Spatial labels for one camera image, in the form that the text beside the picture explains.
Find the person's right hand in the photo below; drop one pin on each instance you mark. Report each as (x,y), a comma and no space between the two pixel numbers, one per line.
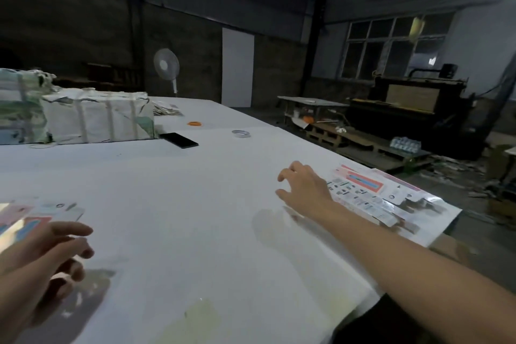
(305,190)

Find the person's left hand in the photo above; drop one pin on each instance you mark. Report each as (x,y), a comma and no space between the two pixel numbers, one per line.
(32,271)

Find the pile of cartons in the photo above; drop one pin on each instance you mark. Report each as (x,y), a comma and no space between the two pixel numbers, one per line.
(32,217)

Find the stack of finished cartons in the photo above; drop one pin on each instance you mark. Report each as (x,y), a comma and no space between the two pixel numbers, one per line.
(395,190)

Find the person's right forearm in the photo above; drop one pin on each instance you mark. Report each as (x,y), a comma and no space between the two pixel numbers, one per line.
(427,275)

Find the low wooden pallets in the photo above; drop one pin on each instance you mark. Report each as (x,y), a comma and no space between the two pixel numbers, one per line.
(367,142)

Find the cluttered side table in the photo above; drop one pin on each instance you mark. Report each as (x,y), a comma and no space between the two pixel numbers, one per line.
(313,103)

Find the white tape roll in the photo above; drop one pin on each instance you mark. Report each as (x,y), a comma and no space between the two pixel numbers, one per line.
(234,133)

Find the pack of clear bottles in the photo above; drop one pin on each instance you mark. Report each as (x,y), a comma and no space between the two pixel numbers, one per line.
(405,144)

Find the small orange tape roll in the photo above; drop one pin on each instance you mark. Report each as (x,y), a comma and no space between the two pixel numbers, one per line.
(194,124)

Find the dark workshop machine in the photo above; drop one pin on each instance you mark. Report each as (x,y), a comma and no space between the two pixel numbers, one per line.
(415,114)

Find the black smartphone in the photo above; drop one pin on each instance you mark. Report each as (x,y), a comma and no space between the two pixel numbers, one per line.
(178,140)

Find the white board panel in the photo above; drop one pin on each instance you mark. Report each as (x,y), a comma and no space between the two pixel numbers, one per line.
(238,67)

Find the brown cardboard carton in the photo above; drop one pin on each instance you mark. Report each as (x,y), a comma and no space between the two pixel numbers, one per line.
(500,164)
(451,249)

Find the small white paper stack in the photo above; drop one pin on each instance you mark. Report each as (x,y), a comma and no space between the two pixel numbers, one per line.
(167,109)

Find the green printed wrapped bundle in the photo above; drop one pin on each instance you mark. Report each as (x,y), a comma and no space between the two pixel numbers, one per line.
(22,106)

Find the large paned window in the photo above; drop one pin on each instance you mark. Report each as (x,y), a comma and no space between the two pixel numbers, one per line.
(395,43)

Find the white standing fan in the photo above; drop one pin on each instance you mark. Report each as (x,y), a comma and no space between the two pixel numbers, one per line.
(167,63)

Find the dark wooden chair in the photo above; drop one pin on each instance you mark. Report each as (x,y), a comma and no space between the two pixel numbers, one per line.
(109,75)

